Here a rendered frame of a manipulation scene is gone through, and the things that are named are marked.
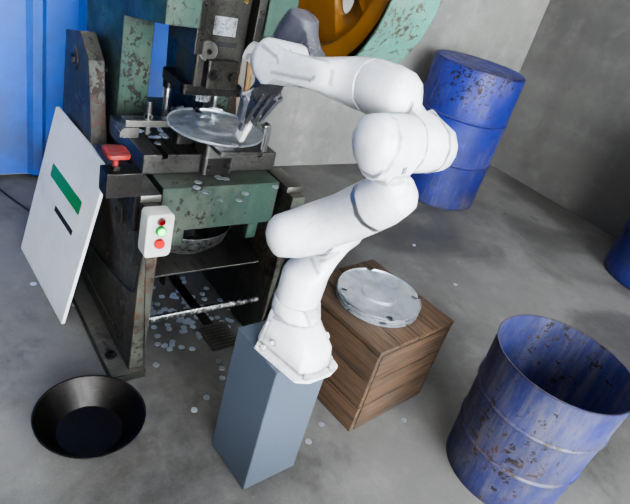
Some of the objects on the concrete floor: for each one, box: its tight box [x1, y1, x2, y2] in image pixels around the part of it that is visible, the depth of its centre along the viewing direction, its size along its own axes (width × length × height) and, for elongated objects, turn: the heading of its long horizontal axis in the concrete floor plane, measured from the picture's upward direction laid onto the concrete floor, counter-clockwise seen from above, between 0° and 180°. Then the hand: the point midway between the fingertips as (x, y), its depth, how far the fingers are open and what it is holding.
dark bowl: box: [31, 375, 146, 459], centre depth 159 cm, size 30×30×7 cm
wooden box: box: [317, 259, 454, 431], centre depth 199 cm, size 40×38×35 cm
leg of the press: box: [63, 29, 162, 381], centre depth 186 cm, size 92×12×90 cm, turn 12°
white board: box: [21, 107, 106, 324], centre depth 198 cm, size 14×50×59 cm, turn 16°
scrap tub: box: [446, 314, 630, 504], centre depth 176 cm, size 42×42×48 cm
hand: (243, 129), depth 156 cm, fingers closed
